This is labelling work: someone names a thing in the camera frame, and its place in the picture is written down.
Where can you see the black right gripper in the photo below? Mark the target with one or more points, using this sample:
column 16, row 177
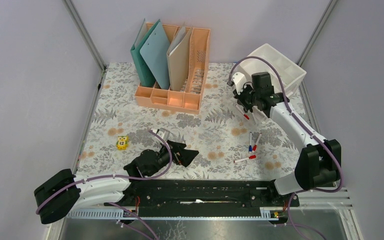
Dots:
column 239, row 97

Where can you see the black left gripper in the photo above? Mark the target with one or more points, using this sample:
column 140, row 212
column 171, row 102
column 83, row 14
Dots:
column 186, row 156

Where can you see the red cap marker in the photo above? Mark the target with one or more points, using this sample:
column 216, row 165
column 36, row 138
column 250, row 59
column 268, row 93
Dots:
column 256, row 142
column 242, row 112

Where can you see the white plastic drawer unit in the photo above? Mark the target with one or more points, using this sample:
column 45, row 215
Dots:
column 273, row 76

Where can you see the blue cap marker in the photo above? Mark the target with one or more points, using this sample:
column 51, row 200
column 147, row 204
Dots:
column 250, row 142

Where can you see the red cap marker lowest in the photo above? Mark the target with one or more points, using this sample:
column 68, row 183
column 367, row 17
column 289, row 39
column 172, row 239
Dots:
column 251, row 157

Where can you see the green folder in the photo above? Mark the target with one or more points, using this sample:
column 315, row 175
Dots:
column 140, row 59

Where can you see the tan kraft folder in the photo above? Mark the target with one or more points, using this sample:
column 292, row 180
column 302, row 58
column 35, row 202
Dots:
column 178, row 55

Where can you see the light blue folder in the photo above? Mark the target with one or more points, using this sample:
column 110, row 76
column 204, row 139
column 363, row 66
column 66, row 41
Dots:
column 158, row 63

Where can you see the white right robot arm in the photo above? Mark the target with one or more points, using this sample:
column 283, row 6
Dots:
column 319, row 161

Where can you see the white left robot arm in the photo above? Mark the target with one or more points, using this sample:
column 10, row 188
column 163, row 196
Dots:
column 66, row 191

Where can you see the floral table cloth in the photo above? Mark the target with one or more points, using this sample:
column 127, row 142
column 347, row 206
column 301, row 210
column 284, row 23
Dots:
column 219, row 132

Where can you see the orange plastic file organizer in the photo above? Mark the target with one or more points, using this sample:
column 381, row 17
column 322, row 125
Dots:
column 188, row 99

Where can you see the yellow owl eraser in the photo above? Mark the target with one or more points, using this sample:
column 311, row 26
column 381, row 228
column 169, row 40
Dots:
column 122, row 142

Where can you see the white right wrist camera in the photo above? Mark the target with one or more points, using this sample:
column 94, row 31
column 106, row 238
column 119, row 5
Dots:
column 237, row 80

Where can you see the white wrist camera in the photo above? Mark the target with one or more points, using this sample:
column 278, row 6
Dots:
column 237, row 80
column 163, row 133

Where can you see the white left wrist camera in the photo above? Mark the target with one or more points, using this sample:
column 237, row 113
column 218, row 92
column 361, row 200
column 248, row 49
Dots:
column 163, row 133

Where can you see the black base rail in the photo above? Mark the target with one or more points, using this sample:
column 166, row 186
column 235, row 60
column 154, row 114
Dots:
column 189, row 198

